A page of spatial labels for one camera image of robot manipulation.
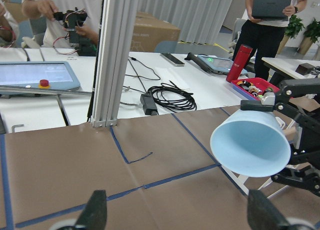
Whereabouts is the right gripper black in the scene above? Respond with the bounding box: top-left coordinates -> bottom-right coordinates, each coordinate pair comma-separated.
240,78 -> 320,197

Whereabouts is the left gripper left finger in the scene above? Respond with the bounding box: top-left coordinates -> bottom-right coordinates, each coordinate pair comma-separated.
49,189 -> 108,230

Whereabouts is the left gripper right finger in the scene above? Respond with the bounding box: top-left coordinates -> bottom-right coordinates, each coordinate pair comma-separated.
247,190 -> 316,230

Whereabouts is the light blue cup front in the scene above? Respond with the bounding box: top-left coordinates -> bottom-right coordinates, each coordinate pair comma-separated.
210,109 -> 291,174

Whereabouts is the red parts tray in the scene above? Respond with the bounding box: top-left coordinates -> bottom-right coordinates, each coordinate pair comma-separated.
231,77 -> 280,100

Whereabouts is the red thermos bottle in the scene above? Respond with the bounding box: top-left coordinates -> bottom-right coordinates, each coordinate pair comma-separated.
226,44 -> 253,83

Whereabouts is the blue teach pendant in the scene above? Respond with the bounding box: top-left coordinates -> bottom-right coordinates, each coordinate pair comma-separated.
184,52 -> 234,75
0,61 -> 81,90

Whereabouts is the standing person holding laptop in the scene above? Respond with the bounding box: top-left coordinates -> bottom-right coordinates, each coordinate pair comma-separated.
233,0 -> 289,80

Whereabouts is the black power adapter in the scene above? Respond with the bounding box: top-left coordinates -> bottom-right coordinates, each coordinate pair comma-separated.
140,94 -> 158,116

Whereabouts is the cardboard box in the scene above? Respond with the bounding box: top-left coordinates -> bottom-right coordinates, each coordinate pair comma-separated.
130,11 -> 181,53

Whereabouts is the person holding black device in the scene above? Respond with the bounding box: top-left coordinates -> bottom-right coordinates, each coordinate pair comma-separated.
21,0 -> 103,48

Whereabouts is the white wire cup rack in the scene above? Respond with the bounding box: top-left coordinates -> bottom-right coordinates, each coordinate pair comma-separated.
221,116 -> 297,196

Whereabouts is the coiled black cable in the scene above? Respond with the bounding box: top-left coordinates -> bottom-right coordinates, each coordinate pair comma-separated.
147,80 -> 198,113

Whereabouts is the aluminium frame post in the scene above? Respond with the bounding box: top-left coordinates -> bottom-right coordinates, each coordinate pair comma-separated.
90,0 -> 140,128

